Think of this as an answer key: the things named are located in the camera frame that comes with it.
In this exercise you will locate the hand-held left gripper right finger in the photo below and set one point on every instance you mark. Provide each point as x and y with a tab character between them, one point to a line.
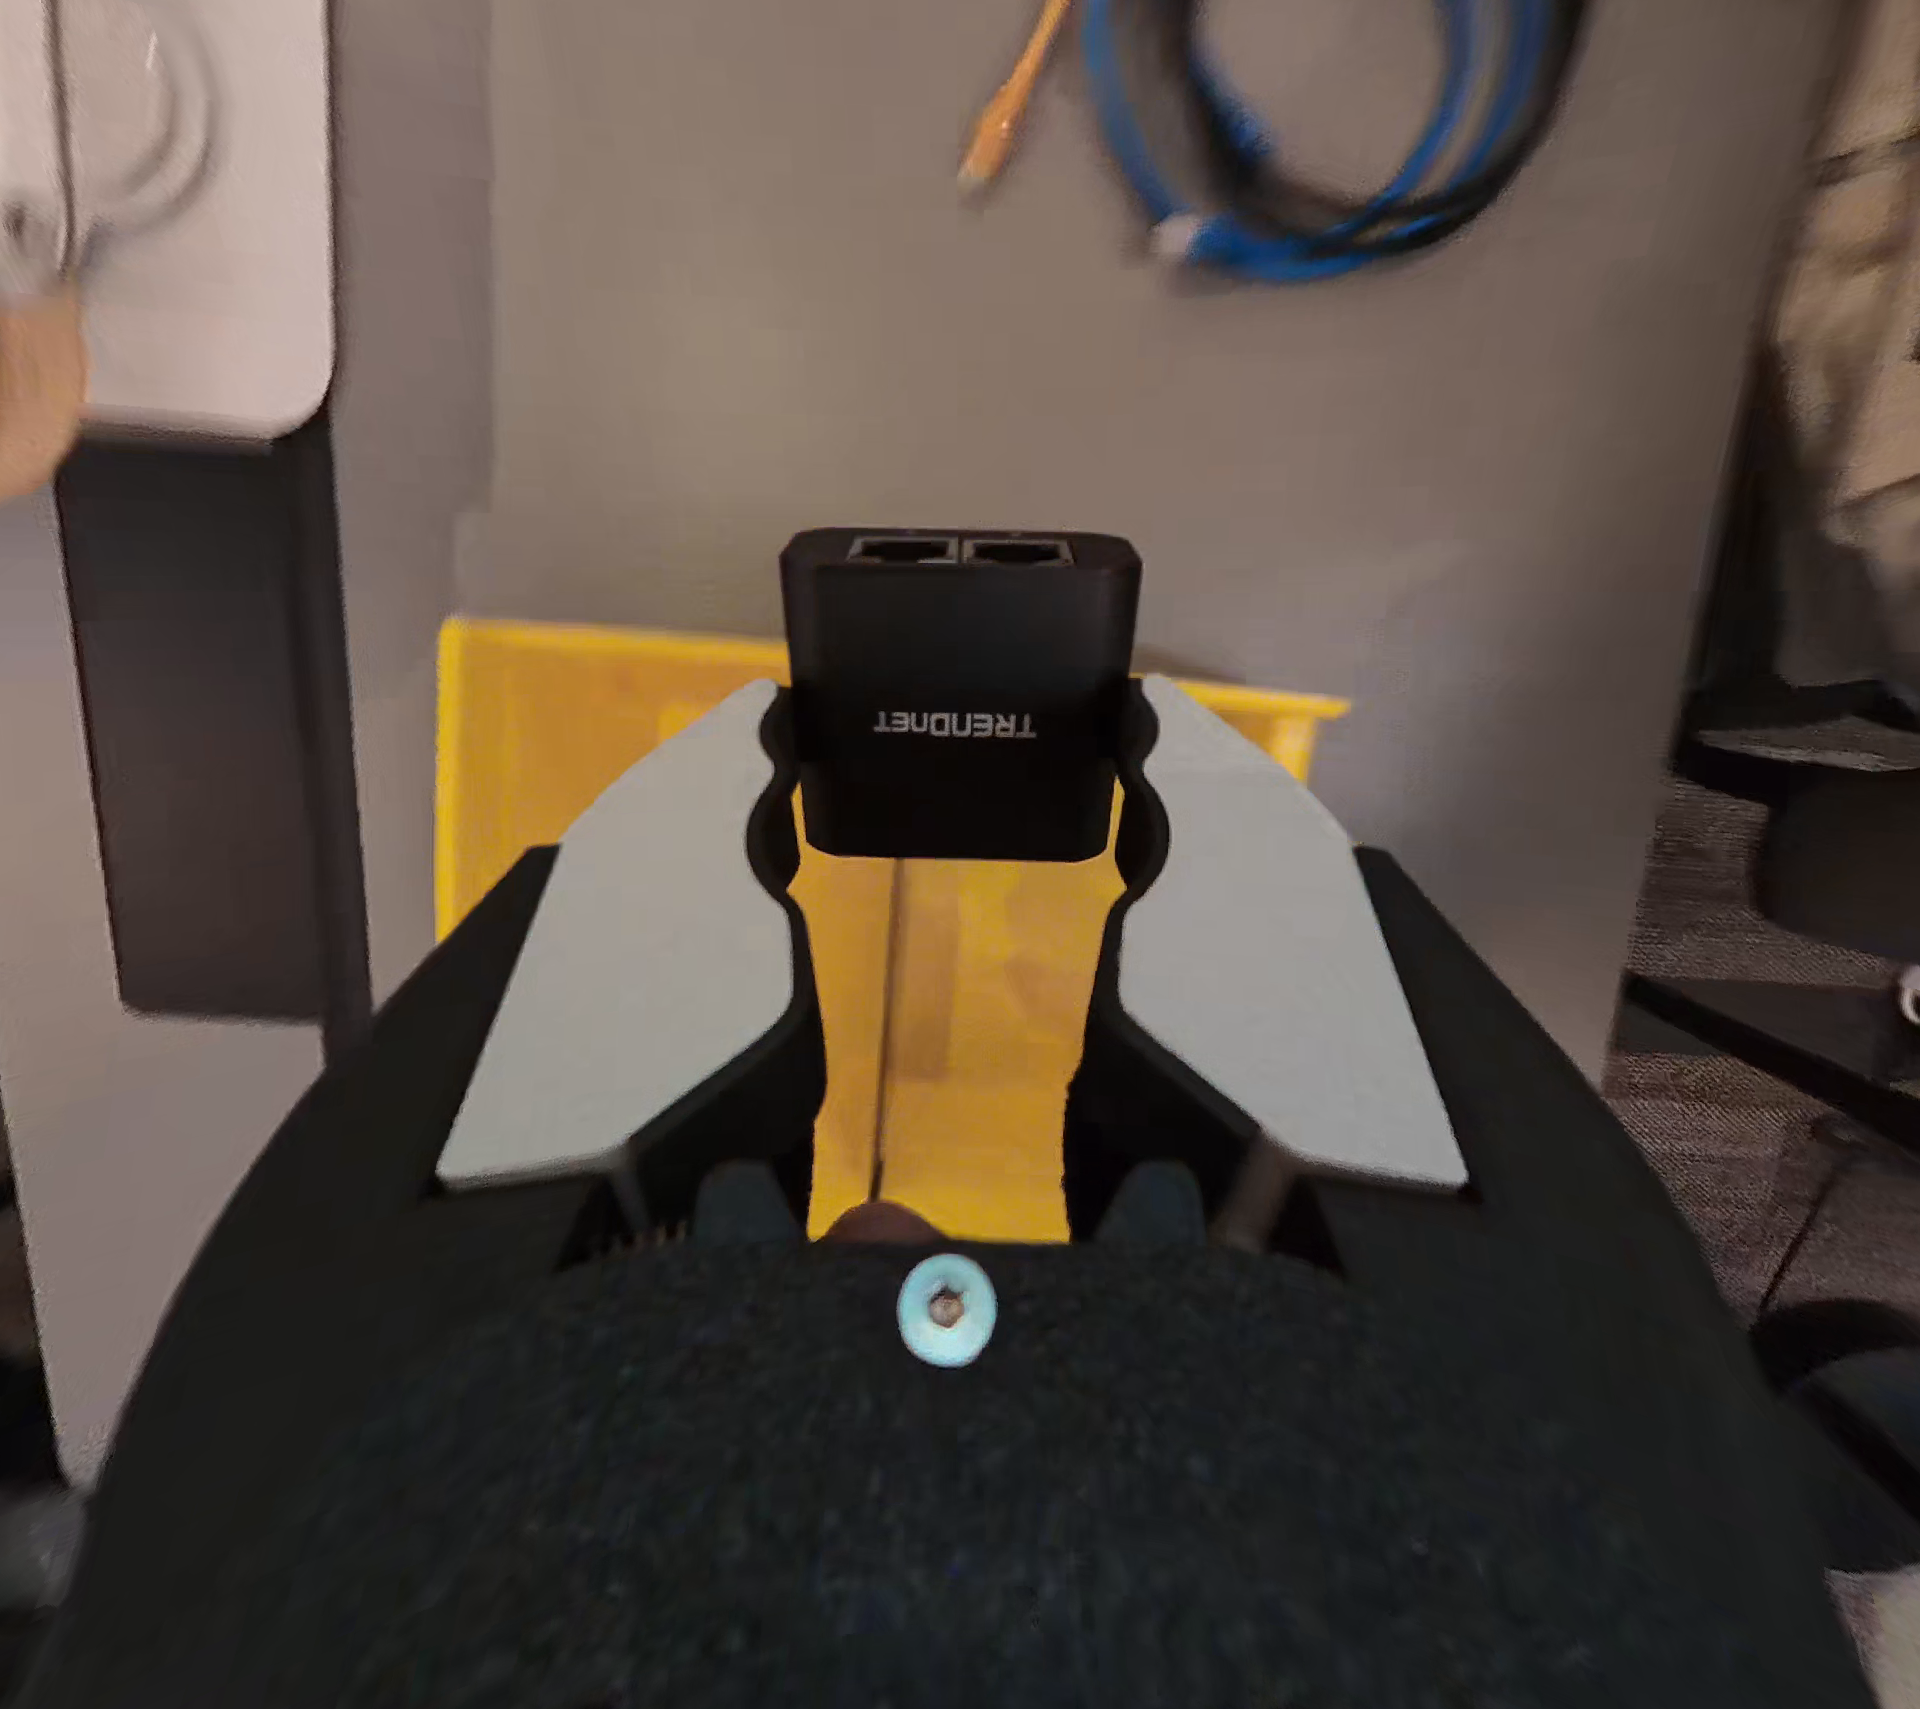
1274	989

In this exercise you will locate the black office chair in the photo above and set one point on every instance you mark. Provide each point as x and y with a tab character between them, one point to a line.
1830	868

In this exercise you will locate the black ethernet adapter box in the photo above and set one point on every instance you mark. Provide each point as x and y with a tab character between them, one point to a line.
961	645

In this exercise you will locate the yellow plastic storage bin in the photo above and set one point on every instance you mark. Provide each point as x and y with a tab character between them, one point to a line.
601	719

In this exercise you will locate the beige jacket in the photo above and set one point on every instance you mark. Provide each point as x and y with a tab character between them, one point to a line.
1852	314

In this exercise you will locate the white stand base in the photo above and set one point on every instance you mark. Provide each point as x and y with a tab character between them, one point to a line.
225	89

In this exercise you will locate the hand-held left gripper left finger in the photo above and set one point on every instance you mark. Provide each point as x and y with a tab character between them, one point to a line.
631	989

